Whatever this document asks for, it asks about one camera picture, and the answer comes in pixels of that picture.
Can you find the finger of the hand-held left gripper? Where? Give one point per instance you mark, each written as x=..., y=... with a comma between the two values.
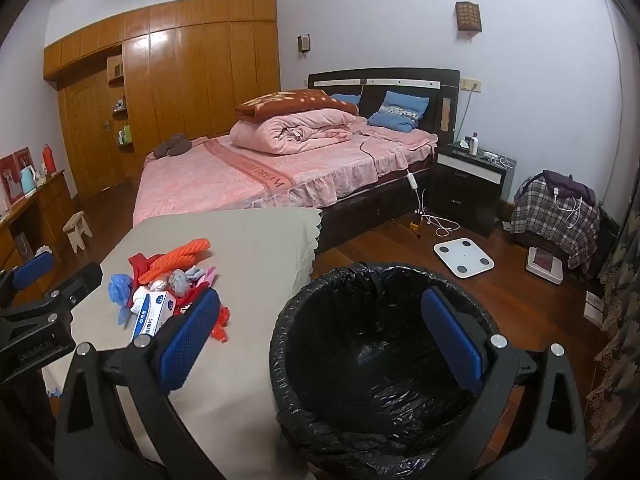
x=32, y=267
x=75, y=284

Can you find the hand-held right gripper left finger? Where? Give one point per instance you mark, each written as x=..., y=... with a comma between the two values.
x=190, y=340

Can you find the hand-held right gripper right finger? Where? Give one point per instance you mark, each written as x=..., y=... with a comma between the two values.
x=452, y=340

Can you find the red plastic wrapper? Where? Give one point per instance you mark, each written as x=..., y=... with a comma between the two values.
x=220, y=325

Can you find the blue disposable glove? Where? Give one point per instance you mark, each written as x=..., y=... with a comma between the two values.
x=120, y=290

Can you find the white and blue box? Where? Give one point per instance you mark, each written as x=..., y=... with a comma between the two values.
x=150, y=315

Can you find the pale pink knotted cloth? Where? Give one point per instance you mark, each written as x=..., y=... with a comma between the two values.
x=180, y=280

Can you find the white plastic bag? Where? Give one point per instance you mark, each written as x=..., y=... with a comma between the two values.
x=156, y=285

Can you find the pink foam net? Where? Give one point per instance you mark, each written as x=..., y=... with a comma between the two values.
x=210, y=274

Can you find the red cloth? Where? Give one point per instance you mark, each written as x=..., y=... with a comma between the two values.
x=142, y=265

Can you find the orange foam net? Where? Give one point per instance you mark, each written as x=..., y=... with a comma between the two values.
x=175, y=257

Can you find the waste bin with black liner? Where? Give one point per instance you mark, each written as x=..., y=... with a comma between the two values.
x=350, y=360

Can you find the wooden stool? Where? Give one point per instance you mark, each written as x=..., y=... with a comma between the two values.
x=77, y=227

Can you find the wooden desk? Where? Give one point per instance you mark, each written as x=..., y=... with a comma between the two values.
x=50, y=205

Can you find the white body scale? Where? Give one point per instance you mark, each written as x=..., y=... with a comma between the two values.
x=462, y=256

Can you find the beige tablecloth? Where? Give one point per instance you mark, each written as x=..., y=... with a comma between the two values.
x=250, y=280

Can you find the light blue kettle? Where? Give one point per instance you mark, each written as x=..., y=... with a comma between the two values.
x=28, y=181

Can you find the red thermos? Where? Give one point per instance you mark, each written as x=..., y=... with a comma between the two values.
x=48, y=160

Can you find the yellow bottle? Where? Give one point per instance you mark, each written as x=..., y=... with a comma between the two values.
x=415, y=222

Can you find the dark nightstand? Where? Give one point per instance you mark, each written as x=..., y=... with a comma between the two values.
x=465, y=195

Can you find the white carton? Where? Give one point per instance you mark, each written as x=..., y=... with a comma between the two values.
x=595, y=309

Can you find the plaid cloth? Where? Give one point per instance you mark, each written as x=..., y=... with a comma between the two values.
x=550, y=220

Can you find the pink bedsheet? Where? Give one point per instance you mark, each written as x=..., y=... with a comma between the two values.
x=200, y=185

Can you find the green bottle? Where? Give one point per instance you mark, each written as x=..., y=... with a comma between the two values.
x=125, y=135

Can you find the floral curtain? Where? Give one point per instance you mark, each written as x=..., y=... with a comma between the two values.
x=620, y=310

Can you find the brown neck pillow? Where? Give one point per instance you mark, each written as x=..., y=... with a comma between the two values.
x=175, y=146

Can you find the white power strip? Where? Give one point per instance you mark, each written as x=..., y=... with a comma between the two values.
x=487, y=153

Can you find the white bottle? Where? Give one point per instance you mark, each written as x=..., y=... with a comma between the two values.
x=474, y=145

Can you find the purple garment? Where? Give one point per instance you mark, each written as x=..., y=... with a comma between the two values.
x=570, y=182

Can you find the blue pillow with patterned band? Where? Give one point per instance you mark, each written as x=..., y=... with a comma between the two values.
x=395, y=121

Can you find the pink folded quilt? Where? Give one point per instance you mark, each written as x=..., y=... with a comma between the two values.
x=290, y=132

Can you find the wooden wardrobe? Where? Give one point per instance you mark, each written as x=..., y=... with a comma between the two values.
x=200, y=75

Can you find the brown patterned blanket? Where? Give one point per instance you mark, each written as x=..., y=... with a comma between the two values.
x=290, y=102

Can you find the dark wooden bed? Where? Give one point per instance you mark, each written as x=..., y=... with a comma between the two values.
x=385, y=85

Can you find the plain blue pillow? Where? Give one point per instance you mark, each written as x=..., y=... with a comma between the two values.
x=345, y=98

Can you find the red photo frame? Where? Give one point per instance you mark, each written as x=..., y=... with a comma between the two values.
x=12, y=180

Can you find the white and red square frame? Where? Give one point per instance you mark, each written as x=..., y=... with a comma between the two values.
x=544, y=264

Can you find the wall outlet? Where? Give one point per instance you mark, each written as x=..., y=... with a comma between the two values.
x=471, y=85

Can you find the small wall lamp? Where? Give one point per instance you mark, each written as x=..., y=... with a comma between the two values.
x=303, y=42

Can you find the large wooden wall lamp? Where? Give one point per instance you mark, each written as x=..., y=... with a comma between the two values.
x=467, y=16

